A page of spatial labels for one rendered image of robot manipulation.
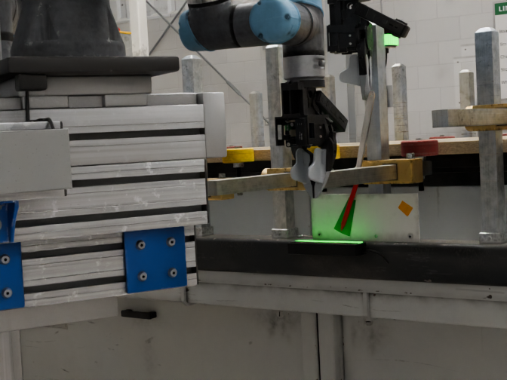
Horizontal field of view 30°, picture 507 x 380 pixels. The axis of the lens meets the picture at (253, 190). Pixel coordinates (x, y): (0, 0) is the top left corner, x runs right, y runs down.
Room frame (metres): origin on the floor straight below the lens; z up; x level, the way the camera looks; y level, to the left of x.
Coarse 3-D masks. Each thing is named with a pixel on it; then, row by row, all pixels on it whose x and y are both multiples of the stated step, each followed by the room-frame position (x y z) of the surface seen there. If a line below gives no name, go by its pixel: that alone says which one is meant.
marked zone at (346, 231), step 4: (348, 200) 2.01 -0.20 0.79; (352, 204) 2.01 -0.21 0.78; (344, 208) 2.02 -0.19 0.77; (352, 208) 2.01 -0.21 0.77; (344, 212) 2.02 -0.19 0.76; (352, 212) 2.01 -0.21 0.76; (340, 216) 2.02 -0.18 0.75; (352, 216) 2.01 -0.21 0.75; (340, 220) 2.02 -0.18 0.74; (348, 220) 2.01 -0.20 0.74; (336, 224) 2.03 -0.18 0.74; (340, 224) 2.02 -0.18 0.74; (348, 224) 2.01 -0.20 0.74; (336, 228) 2.03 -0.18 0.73; (340, 228) 2.03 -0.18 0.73; (344, 228) 2.02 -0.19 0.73; (348, 228) 2.01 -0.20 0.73; (340, 232) 2.03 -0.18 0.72; (344, 232) 2.02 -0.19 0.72; (348, 232) 2.01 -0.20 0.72
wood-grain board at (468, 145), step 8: (504, 136) 2.48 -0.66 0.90; (344, 144) 2.68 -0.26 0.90; (352, 144) 2.56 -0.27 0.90; (392, 144) 2.14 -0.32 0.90; (400, 144) 2.13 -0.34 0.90; (440, 144) 2.07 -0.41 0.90; (448, 144) 2.06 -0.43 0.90; (456, 144) 2.05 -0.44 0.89; (464, 144) 2.04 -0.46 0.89; (472, 144) 2.03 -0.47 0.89; (504, 144) 1.98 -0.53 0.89; (256, 152) 2.37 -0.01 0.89; (264, 152) 2.36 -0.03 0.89; (344, 152) 2.22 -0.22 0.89; (352, 152) 2.21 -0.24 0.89; (392, 152) 2.14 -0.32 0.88; (400, 152) 2.13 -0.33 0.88; (440, 152) 2.07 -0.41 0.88; (448, 152) 2.06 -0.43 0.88; (456, 152) 2.05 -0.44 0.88; (464, 152) 2.04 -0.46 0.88; (472, 152) 2.03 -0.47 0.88; (208, 160) 2.47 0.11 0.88; (216, 160) 2.45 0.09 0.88; (256, 160) 2.38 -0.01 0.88; (264, 160) 2.36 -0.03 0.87
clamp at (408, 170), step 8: (376, 160) 1.97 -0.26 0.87; (384, 160) 1.96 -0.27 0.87; (392, 160) 1.95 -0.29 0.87; (400, 160) 1.94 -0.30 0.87; (408, 160) 1.92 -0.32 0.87; (416, 160) 1.94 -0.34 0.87; (400, 168) 1.94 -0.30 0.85; (408, 168) 1.92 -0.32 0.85; (416, 168) 1.94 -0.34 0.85; (400, 176) 1.94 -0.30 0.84; (408, 176) 1.92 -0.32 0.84; (416, 176) 1.94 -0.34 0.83; (368, 184) 1.98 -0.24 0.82
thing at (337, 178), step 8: (352, 168) 1.84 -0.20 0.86; (360, 168) 1.83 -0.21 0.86; (368, 168) 1.85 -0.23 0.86; (376, 168) 1.88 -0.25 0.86; (384, 168) 1.90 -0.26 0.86; (392, 168) 1.93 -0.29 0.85; (424, 168) 2.04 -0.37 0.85; (336, 176) 1.75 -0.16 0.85; (344, 176) 1.78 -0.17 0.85; (352, 176) 1.80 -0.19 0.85; (360, 176) 1.82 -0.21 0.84; (368, 176) 1.85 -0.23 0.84; (376, 176) 1.87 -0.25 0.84; (384, 176) 1.90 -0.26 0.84; (392, 176) 1.93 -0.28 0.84; (424, 176) 2.06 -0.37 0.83; (328, 184) 1.73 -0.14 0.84; (336, 184) 1.75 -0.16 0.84; (344, 184) 1.78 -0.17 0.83; (352, 184) 1.80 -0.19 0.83
